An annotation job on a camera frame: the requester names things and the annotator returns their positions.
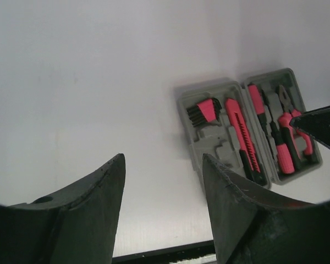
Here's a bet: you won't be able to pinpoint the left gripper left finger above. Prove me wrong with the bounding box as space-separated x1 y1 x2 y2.
0 154 126 263

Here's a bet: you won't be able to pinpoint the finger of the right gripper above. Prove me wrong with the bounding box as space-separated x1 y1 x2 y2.
290 106 330 149

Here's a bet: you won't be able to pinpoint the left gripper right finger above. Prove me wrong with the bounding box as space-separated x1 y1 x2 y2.
202 154 330 263

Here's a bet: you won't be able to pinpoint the red black pliers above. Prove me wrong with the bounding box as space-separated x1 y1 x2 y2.
277 85 314 171

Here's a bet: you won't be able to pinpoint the red-handled screwdriver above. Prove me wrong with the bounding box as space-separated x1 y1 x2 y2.
248 84 274 155
261 90 295 174

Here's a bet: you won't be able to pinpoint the red black utility knife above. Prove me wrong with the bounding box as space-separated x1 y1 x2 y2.
225 98 267 186

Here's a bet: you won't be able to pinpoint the grey plastic tool case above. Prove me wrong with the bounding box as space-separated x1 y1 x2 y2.
178 68 322 188

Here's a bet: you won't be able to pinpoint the red black bit holder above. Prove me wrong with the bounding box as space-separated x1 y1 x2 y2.
186 98 222 127

